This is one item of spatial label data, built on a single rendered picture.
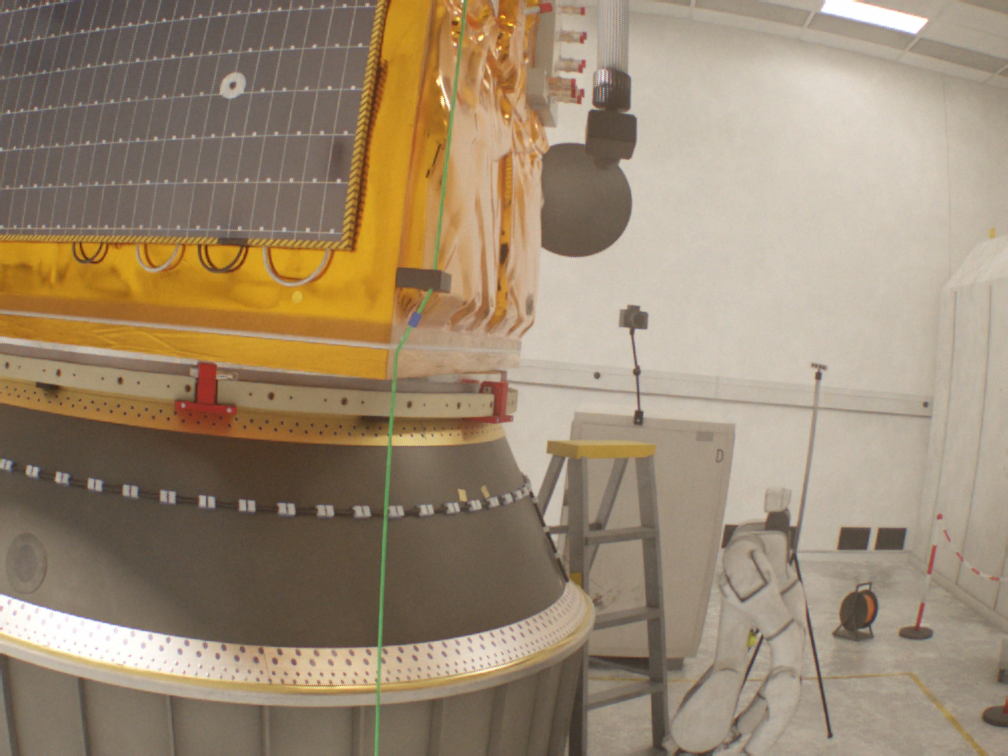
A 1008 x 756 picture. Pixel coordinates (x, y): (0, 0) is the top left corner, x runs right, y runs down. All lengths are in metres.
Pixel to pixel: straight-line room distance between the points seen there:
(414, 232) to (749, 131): 8.59
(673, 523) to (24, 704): 4.57
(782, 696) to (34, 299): 1.75
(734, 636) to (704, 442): 3.60
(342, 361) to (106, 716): 0.86
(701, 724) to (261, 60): 1.72
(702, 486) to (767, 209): 4.63
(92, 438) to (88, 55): 0.76
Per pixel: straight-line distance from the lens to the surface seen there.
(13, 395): 2.19
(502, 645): 2.23
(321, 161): 1.72
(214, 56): 1.84
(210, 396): 1.99
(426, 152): 1.77
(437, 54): 1.82
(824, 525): 10.27
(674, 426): 5.93
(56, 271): 1.97
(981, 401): 8.83
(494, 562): 2.33
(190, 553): 1.96
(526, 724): 2.43
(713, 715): 2.43
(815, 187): 10.24
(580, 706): 3.67
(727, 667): 2.41
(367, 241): 1.72
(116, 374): 2.02
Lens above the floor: 1.82
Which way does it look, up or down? 1 degrees down
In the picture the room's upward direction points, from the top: 5 degrees clockwise
